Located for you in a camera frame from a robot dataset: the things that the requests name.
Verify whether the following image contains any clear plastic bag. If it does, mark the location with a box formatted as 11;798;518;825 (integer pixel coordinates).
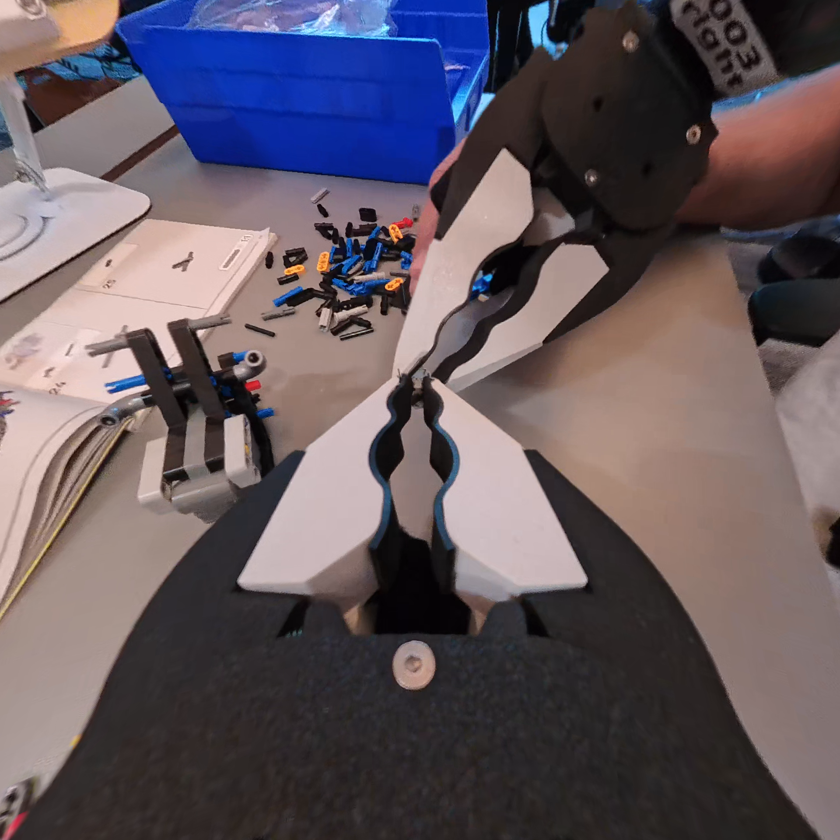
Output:
185;0;403;42

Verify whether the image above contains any black office chair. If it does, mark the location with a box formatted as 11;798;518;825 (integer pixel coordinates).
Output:
748;233;840;347

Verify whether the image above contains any white stand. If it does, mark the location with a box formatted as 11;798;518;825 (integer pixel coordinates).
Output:
0;72;153;304

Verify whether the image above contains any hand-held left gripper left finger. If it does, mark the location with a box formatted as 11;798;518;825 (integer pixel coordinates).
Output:
235;377;416;621

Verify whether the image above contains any partly built toy vehicle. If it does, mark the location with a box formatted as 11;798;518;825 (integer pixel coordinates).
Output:
85;314;278;517

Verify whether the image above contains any person's right hand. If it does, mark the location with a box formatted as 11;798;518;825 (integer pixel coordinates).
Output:
408;140;462;293

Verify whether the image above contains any white instruction booklet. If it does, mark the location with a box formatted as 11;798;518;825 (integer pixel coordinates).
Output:
0;218;280;623

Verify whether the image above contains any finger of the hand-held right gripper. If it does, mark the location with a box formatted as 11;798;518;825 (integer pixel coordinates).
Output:
392;146;538;378
427;233;611;395

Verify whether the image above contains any person's right forearm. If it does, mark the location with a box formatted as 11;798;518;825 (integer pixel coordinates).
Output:
676;66;840;231

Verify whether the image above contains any printed toy truck box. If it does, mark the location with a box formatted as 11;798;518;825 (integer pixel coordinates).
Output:
0;776;42;840

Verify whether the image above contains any blue plastic bin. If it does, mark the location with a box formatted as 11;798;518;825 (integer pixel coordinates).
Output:
115;0;491;186

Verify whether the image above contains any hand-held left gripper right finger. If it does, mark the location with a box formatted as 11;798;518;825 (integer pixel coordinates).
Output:
420;379;589;611

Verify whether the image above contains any pile of small toy parts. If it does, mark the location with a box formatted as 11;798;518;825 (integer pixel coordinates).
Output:
266;187;422;343

